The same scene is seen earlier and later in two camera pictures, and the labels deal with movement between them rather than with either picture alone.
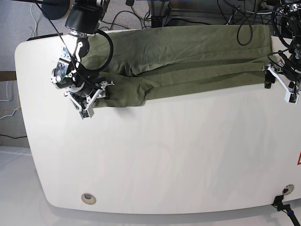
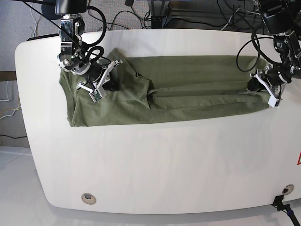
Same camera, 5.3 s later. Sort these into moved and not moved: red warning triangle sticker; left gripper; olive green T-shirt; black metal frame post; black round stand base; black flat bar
Moved: left gripper; olive green T-shirt
Not moved: black flat bar; black metal frame post; red warning triangle sticker; black round stand base
